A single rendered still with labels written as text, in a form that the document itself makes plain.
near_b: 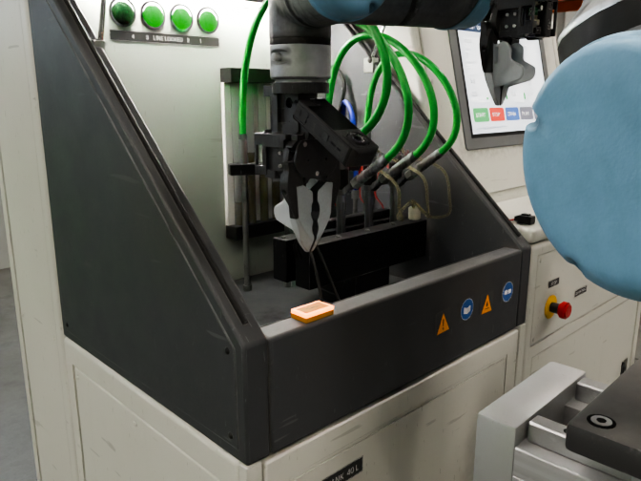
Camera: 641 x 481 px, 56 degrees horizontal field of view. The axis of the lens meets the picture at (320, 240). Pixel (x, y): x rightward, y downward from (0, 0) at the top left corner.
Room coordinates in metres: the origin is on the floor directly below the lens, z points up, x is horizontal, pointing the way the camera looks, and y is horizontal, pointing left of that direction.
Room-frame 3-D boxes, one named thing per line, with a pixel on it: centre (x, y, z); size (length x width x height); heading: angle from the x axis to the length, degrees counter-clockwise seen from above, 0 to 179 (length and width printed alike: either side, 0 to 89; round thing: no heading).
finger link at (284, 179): (0.74, 0.03, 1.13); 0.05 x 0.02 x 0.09; 134
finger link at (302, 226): (0.76, 0.04, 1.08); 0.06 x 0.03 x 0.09; 44
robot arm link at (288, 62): (0.76, 0.03, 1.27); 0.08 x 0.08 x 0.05
